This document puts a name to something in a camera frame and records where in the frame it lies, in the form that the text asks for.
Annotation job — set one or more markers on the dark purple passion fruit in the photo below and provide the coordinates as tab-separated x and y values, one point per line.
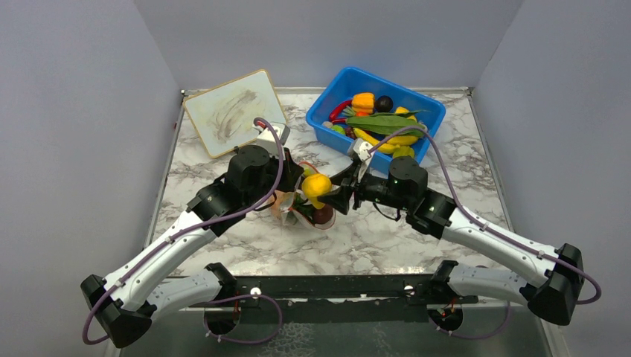
322	215

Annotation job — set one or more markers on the clear orange zip bag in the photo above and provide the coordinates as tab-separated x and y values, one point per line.
306	164

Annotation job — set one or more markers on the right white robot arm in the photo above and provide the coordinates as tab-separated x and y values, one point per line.
541	277

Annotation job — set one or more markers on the red toy chili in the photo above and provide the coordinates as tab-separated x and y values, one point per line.
342	112

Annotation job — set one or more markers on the red toy grapes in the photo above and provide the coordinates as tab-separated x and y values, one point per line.
349	132

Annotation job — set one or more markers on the white drawing board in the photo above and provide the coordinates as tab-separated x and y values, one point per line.
223	116

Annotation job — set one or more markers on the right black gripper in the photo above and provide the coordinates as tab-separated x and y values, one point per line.
340	198

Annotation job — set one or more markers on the dark round plum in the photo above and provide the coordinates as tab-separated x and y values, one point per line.
383	104

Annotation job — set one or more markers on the orange toy bell pepper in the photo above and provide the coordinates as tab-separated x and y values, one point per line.
363	104

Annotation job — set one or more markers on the yellow toy starfruit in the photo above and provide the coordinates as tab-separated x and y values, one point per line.
403	151

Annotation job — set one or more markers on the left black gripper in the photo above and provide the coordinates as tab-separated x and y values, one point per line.
291	172

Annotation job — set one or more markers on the small yellow toy fruit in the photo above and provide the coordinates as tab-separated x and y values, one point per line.
402	111

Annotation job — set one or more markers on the green toy lime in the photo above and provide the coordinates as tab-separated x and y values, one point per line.
339	129

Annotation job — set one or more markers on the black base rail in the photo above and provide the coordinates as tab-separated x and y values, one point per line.
321	299

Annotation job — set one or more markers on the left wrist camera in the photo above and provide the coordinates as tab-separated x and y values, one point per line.
272	140

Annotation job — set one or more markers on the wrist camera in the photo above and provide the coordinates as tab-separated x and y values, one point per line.
272	140
359	151

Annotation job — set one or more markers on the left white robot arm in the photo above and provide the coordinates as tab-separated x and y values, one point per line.
125	303

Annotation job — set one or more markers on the green leafy vegetable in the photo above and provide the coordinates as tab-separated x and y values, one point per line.
382	123

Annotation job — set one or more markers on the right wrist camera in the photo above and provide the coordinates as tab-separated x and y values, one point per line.
359	151

